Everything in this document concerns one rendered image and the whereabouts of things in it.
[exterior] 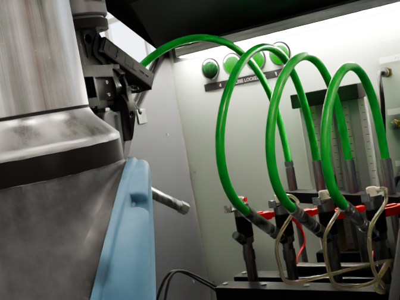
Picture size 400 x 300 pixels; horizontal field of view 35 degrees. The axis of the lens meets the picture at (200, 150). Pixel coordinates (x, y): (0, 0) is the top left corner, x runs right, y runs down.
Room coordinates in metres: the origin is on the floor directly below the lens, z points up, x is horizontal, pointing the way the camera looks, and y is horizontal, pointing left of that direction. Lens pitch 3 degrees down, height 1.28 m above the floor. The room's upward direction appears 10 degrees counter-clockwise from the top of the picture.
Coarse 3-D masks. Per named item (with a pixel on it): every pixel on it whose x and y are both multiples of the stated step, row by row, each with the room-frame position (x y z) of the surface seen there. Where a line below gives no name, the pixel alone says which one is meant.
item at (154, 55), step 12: (192, 36) 1.16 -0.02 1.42; (204, 36) 1.17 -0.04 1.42; (216, 36) 1.19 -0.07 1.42; (168, 48) 1.13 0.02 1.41; (240, 48) 1.21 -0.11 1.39; (144, 60) 1.10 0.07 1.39; (252, 60) 1.22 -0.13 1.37; (264, 84) 1.24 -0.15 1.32; (276, 120) 1.25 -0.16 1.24; (288, 144) 1.25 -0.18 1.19; (288, 156) 1.25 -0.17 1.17
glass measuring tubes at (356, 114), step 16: (320, 96) 1.25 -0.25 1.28; (352, 96) 1.21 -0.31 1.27; (320, 112) 1.26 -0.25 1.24; (352, 112) 1.22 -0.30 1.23; (304, 128) 1.28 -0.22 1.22; (336, 128) 1.24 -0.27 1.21; (352, 128) 1.22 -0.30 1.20; (368, 128) 1.22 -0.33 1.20; (304, 144) 1.31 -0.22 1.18; (336, 144) 1.27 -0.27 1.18; (352, 144) 1.25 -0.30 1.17; (368, 144) 1.23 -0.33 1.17; (336, 160) 1.27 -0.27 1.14; (368, 160) 1.23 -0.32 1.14; (336, 176) 1.27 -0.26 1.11; (368, 176) 1.22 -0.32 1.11; (352, 224) 1.24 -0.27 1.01; (320, 240) 1.31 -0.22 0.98; (352, 240) 1.27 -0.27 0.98; (320, 256) 1.28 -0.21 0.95; (352, 256) 1.24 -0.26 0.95
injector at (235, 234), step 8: (240, 216) 1.08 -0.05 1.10; (240, 224) 1.08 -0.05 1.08; (248, 224) 1.08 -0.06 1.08; (240, 232) 1.08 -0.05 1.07; (248, 232) 1.08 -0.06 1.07; (240, 240) 1.07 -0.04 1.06; (248, 240) 1.08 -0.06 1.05; (248, 248) 1.09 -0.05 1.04; (248, 256) 1.09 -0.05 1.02; (248, 264) 1.09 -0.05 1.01; (248, 272) 1.09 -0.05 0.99; (256, 272) 1.09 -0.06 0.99; (248, 280) 1.09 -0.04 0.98; (256, 280) 1.09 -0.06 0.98
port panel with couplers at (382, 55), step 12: (372, 48) 1.21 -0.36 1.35; (384, 48) 1.20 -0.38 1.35; (396, 48) 1.19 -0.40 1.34; (384, 60) 1.20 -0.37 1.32; (396, 60) 1.19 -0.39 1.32; (396, 72) 1.19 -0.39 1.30; (384, 84) 1.21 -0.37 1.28; (396, 84) 1.19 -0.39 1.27; (396, 96) 1.20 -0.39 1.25; (396, 108) 1.20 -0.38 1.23; (396, 120) 1.19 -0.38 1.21; (396, 132) 1.20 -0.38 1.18; (396, 144) 1.20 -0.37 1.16; (396, 156) 1.21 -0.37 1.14; (396, 168) 1.21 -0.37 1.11
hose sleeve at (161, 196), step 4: (152, 188) 1.09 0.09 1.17; (152, 192) 1.08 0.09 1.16; (156, 192) 1.09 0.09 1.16; (160, 192) 1.10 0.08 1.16; (152, 196) 1.09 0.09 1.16; (156, 196) 1.09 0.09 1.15; (160, 196) 1.09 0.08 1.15; (164, 196) 1.10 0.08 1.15; (168, 196) 1.10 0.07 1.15; (156, 200) 1.09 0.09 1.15; (160, 200) 1.09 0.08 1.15; (164, 200) 1.10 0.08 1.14; (168, 200) 1.10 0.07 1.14; (172, 200) 1.10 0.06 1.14; (176, 200) 1.11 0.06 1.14; (164, 204) 1.10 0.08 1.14; (168, 204) 1.10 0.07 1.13; (172, 204) 1.10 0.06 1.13; (176, 204) 1.11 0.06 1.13; (180, 204) 1.11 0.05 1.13; (172, 208) 1.11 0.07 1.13; (176, 208) 1.11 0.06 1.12
